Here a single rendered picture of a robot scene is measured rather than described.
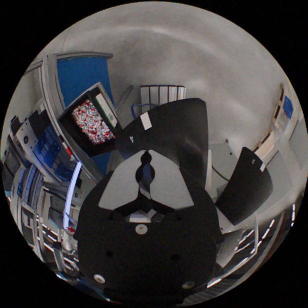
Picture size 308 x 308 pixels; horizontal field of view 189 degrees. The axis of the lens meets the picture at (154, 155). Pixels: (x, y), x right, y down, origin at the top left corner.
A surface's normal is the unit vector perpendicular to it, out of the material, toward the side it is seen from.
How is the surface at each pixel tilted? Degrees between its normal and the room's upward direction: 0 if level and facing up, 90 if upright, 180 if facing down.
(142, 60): 0
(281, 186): 90
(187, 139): 52
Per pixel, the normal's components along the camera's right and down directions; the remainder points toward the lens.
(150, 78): 0.05, 0.76
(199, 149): -0.45, 0.08
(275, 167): -0.98, -0.10
